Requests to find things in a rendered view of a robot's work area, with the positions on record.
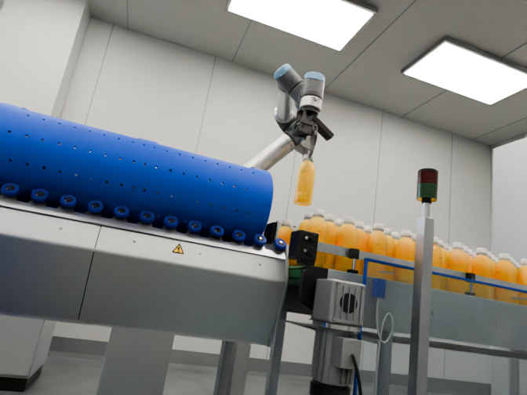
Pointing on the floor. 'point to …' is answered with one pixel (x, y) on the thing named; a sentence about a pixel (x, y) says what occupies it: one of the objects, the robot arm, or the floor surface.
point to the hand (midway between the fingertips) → (308, 157)
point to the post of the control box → (275, 356)
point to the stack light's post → (421, 307)
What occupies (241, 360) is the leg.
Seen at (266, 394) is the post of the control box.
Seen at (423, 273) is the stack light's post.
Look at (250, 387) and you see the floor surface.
